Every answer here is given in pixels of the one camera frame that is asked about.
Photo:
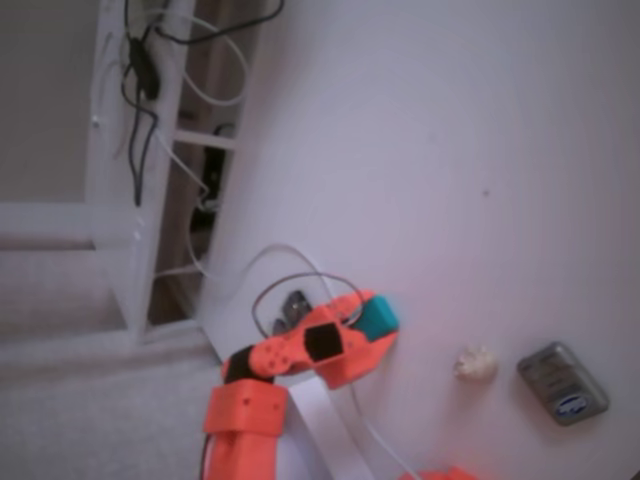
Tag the black box device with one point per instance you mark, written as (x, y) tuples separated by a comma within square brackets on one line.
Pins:
[(214, 165)]

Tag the cream bear figurine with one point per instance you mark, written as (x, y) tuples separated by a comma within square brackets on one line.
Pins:
[(475, 367)]

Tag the black clear-lid case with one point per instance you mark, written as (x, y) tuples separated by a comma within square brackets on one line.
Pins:
[(277, 326), (295, 302)]

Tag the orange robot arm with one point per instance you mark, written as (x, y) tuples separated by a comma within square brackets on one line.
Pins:
[(245, 405)]

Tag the grey metal tin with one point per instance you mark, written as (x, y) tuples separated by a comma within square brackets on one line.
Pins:
[(560, 382)]

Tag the white shelf frame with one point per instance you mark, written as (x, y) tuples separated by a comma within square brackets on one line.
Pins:
[(107, 200)]

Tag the green cube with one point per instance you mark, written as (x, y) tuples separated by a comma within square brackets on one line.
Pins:
[(380, 315)]

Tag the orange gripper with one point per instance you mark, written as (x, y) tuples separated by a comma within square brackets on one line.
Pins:
[(376, 349)]

